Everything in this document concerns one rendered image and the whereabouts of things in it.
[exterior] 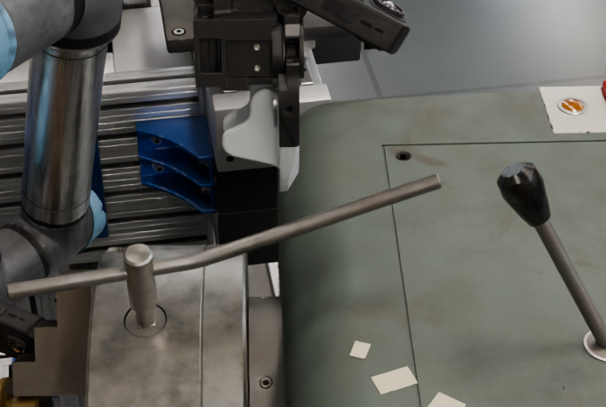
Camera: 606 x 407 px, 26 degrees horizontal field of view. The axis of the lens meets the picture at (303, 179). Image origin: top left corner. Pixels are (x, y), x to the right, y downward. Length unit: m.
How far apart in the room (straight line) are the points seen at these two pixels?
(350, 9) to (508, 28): 2.86
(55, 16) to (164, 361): 0.32
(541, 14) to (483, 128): 2.68
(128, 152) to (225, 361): 0.67
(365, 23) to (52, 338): 0.40
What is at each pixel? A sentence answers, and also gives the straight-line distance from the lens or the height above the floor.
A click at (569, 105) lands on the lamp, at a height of 1.26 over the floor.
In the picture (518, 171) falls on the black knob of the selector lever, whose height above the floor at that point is 1.40.
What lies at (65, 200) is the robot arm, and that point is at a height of 1.08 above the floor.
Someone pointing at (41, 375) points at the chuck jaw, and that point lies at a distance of 1.18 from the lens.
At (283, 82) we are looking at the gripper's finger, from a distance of 0.97.
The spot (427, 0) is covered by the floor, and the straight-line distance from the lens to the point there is 3.93.
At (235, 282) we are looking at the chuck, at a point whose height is 1.24.
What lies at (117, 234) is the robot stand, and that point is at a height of 0.85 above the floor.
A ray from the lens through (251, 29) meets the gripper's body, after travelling 0.96.
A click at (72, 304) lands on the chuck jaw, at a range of 1.16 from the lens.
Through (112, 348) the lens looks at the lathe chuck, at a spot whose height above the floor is 1.23.
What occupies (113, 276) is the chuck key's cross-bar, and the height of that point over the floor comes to 1.30.
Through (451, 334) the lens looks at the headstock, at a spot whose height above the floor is 1.25.
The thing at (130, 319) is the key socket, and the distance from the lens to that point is 1.06.
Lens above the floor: 1.97
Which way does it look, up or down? 38 degrees down
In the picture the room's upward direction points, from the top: straight up
